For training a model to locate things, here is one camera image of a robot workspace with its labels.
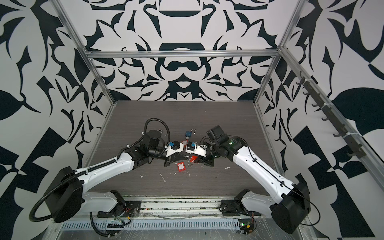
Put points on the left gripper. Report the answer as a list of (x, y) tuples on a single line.
[(170, 160)]

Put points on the blue padlock centre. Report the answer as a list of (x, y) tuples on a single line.
[(189, 134)]

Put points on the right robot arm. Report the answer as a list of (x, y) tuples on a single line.
[(288, 204)]

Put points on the small electronics board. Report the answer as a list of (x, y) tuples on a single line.
[(247, 226)]

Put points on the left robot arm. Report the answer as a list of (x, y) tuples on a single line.
[(69, 193)]

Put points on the white slotted cable duct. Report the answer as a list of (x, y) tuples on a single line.
[(177, 224)]

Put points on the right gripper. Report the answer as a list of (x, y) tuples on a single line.
[(206, 160)]

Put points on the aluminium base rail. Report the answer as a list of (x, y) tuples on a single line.
[(180, 207)]

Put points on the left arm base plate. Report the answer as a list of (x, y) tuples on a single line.
[(128, 209)]

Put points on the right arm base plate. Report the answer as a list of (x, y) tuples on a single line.
[(234, 208)]

